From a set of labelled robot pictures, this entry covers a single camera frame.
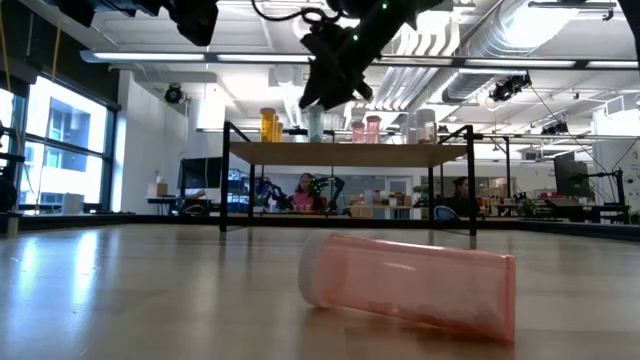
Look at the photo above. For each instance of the blue chair back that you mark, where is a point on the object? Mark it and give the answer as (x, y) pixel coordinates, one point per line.
(445, 215)

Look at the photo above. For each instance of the black monitor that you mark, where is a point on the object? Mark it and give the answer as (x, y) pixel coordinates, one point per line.
(200, 172)
(571, 177)

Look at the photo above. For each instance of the silver air duct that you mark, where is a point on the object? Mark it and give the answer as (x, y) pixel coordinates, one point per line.
(470, 85)

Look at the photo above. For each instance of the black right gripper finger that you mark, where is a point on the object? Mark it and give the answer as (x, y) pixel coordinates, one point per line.
(336, 97)
(316, 92)

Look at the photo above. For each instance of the small cardboard box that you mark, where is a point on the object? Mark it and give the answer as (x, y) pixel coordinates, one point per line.
(160, 190)

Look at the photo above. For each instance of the white box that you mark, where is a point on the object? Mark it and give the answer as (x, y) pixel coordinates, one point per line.
(72, 203)

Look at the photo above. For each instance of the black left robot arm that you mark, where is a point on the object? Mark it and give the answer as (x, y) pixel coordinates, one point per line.
(192, 20)

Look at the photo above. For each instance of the clear bottle with pink pills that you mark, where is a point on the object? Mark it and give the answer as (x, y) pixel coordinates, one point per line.
(426, 127)

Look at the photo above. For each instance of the large window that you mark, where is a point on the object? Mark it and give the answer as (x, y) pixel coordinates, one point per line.
(75, 130)

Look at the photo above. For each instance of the wooden shelf black metal frame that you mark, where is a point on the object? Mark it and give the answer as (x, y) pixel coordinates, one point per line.
(350, 155)

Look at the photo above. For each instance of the pink pill bottle white cap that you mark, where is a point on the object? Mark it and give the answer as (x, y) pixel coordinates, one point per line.
(373, 130)
(358, 132)
(410, 285)

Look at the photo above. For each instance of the green pill bottle white cap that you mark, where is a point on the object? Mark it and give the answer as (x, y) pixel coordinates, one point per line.
(315, 125)

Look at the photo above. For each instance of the black ceiling spotlight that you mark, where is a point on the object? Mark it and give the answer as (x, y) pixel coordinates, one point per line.
(173, 94)

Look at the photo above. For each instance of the person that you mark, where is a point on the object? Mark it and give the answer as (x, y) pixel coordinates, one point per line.
(460, 192)
(302, 197)

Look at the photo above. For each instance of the black background robot arm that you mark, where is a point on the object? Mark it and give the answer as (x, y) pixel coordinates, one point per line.
(272, 192)
(325, 187)

